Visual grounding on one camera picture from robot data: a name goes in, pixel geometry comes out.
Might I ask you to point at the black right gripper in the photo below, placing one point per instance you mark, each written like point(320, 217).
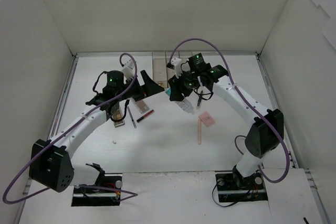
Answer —
point(178, 87)

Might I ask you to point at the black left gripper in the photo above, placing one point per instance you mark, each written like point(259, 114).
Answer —
point(140, 91)

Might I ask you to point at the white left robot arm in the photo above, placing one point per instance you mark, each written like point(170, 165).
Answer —
point(52, 165)

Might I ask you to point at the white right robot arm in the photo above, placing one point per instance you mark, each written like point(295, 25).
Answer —
point(266, 125)

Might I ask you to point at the clear three-slot organizer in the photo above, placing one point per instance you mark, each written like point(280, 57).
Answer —
point(161, 73)

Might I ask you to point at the pink-brown eyeshadow palette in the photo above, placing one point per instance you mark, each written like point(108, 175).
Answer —
point(141, 106)

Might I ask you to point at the red black lip gloss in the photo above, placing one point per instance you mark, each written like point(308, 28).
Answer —
point(144, 116)

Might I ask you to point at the black concealer stick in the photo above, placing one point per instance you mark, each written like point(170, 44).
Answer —
point(199, 101)

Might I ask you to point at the pink slim tube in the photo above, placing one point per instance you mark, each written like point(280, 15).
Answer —
point(199, 132)

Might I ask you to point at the pink square compact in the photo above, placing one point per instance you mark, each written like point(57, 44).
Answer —
point(206, 119)

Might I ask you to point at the grey checkered eyeliner pencil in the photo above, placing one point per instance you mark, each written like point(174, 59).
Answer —
point(131, 117)

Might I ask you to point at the brown eyeshadow palette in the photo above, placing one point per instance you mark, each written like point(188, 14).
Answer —
point(117, 116)

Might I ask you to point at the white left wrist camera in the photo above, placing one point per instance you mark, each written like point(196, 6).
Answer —
point(128, 70)

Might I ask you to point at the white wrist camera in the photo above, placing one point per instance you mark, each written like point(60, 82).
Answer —
point(128, 70)
point(175, 65)

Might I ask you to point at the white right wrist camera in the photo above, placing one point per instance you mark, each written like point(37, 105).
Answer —
point(175, 65)

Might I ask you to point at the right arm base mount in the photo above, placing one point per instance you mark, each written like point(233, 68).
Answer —
point(229, 190)

